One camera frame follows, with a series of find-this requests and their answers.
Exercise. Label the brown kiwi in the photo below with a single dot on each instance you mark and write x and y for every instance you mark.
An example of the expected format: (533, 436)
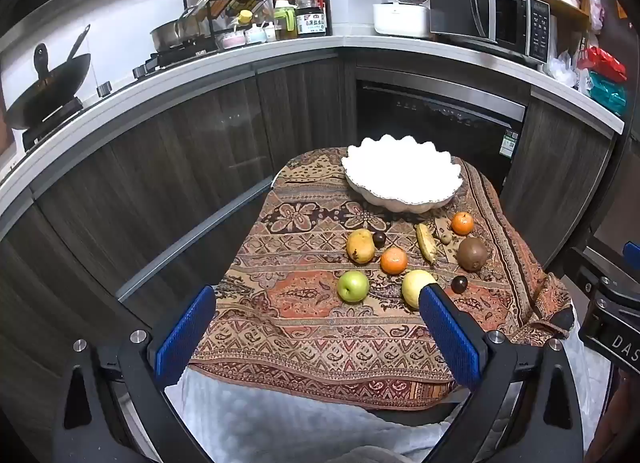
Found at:
(472, 253)

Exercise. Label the white scalloped bowl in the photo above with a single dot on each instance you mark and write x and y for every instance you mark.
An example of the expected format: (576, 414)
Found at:
(400, 173)

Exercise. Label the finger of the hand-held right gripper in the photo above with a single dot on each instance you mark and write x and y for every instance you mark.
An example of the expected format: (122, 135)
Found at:
(631, 249)

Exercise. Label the person's right forearm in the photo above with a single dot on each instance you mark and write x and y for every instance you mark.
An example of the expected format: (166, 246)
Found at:
(617, 418)

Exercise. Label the pink condiment jar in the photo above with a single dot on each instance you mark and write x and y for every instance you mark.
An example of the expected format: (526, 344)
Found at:
(231, 40)

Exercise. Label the white condiment jar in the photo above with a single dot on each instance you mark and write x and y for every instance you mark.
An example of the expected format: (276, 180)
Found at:
(270, 32)

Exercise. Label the patterned tablecloth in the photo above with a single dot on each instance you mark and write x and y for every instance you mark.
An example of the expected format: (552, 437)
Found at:
(300, 313)

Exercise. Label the blue condiment jar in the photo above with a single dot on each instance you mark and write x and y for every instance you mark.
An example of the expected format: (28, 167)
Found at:
(254, 34)

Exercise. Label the black gas stove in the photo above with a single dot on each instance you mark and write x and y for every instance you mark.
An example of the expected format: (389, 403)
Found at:
(170, 57)

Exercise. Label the black spice rack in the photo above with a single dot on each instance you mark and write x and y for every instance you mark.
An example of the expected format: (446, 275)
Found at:
(220, 8)

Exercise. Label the black wok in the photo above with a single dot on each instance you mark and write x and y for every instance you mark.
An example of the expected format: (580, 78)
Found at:
(50, 88)

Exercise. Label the large soy sauce bottle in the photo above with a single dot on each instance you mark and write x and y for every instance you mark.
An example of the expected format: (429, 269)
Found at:
(311, 18)

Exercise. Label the dark wood kitchen cabinet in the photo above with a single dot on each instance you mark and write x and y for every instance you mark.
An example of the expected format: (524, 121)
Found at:
(175, 153)

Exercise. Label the green apple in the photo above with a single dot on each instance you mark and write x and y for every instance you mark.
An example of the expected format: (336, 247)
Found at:
(353, 286)

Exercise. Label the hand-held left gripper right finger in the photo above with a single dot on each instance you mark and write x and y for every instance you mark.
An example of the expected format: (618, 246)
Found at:
(452, 338)

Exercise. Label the red packet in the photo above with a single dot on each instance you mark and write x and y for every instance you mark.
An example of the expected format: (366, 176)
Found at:
(605, 63)

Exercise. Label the yellow mango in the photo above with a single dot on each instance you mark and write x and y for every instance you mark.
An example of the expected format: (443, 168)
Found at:
(361, 245)

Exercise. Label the yellow cap bottle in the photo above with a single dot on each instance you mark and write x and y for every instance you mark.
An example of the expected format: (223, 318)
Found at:
(244, 18)

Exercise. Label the silver microwave oven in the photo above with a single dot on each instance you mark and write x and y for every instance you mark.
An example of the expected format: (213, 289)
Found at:
(470, 3)

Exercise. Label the pink white bag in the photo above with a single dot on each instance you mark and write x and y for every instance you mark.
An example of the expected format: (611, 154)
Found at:
(596, 8)

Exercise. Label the orange with green stem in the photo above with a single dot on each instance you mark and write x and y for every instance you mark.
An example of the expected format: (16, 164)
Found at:
(462, 223)

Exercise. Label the steel pan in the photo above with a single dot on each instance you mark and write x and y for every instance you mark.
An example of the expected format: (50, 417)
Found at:
(170, 35)

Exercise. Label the teal packet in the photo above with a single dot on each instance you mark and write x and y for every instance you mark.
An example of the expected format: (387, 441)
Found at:
(607, 93)

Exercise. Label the dark sauce bottle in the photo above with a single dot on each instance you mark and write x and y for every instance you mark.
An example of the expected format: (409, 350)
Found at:
(327, 8)

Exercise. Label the white plastic bag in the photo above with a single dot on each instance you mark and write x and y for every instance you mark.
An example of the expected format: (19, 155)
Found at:
(562, 70)

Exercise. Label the green lid oil jar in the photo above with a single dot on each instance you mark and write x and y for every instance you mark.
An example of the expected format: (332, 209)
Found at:
(286, 23)

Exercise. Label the black built-in dishwasher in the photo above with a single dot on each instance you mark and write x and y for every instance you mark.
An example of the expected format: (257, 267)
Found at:
(440, 123)

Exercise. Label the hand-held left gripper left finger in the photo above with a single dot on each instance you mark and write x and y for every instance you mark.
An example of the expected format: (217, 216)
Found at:
(185, 338)

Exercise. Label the spotted banana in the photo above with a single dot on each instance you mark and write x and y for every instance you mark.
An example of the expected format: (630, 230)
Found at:
(426, 243)

